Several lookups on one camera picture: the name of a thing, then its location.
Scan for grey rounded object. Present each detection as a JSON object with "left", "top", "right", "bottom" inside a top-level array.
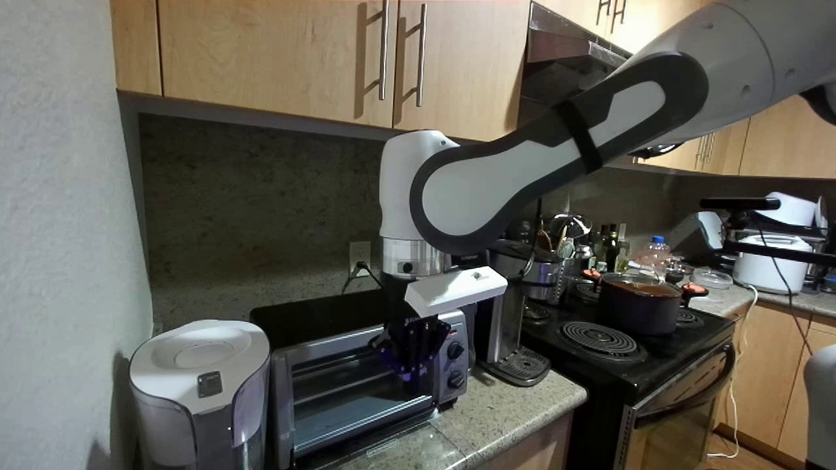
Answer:
[{"left": 804, "top": 341, "right": 836, "bottom": 470}]

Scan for small white appliance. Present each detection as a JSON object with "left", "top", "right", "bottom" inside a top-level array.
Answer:
[{"left": 764, "top": 191, "right": 823, "bottom": 233}]

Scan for white hanging cable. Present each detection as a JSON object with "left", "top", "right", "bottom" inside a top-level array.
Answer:
[{"left": 711, "top": 282, "right": 762, "bottom": 462}]

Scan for black baking tray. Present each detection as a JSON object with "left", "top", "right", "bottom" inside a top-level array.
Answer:
[{"left": 249, "top": 286, "right": 408, "bottom": 349}]

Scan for steel range hood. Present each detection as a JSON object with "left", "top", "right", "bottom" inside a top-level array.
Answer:
[{"left": 525, "top": 0, "right": 634, "bottom": 98}]

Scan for glass toaster oven door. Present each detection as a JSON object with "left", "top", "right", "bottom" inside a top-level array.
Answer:
[{"left": 280, "top": 346, "right": 443, "bottom": 464}]

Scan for black electric stove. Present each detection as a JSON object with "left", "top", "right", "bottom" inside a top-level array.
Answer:
[{"left": 520, "top": 298, "right": 738, "bottom": 470}]

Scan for silver black coffee maker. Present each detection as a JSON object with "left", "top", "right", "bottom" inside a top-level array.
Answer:
[{"left": 480, "top": 252, "right": 557, "bottom": 389}]

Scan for white rice cooker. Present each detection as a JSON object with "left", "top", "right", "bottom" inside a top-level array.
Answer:
[{"left": 731, "top": 233, "right": 818, "bottom": 294}]

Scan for wooden base cabinets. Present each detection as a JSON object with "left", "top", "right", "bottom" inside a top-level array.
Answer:
[{"left": 716, "top": 298, "right": 836, "bottom": 464}]

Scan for narrow wooden wall cabinet door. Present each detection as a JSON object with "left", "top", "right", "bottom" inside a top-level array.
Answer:
[{"left": 392, "top": 0, "right": 532, "bottom": 140}]

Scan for chrome kitchen faucet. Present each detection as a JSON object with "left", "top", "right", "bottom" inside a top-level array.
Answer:
[{"left": 539, "top": 208, "right": 596, "bottom": 269}]

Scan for black metal stand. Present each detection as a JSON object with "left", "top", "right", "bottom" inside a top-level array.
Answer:
[{"left": 697, "top": 192, "right": 836, "bottom": 269}]

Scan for dark pot with orange handles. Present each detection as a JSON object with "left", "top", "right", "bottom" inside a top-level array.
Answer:
[{"left": 579, "top": 269, "right": 711, "bottom": 340}]

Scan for wide wooden wall cabinet door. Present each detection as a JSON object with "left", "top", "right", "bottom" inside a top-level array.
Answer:
[{"left": 154, "top": 0, "right": 396, "bottom": 130}]

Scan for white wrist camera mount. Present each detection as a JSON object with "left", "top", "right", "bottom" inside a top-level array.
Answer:
[{"left": 401, "top": 263, "right": 511, "bottom": 321}]

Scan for black power cable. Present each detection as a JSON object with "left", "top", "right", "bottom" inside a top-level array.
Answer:
[{"left": 340, "top": 259, "right": 386, "bottom": 294}]

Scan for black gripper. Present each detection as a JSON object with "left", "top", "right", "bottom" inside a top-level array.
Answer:
[{"left": 374, "top": 273, "right": 451, "bottom": 385}]

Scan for grey countertop appliance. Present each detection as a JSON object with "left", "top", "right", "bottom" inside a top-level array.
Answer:
[{"left": 668, "top": 208, "right": 725, "bottom": 263}]

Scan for metal wall cabinet handle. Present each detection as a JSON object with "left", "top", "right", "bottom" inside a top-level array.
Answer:
[
  {"left": 357, "top": 0, "right": 392, "bottom": 105},
  {"left": 396, "top": 0, "right": 430, "bottom": 110}
]

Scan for silver toaster oven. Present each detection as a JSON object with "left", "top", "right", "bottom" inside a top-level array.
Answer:
[{"left": 266, "top": 307, "right": 475, "bottom": 470}]

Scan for clear plastic water bottle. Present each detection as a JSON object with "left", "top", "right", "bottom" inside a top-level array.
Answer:
[{"left": 648, "top": 233, "right": 674, "bottom": 276}]

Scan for dark glass bottles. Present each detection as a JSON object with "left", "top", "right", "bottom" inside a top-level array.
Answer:
[{"left": 597, "top": 222, "right": 633, "bottom": 273}]

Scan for white wall outlet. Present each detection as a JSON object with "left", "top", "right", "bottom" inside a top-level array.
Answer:
[{"left": 348, "top": 237, "right": 375, "bottom": 273}]

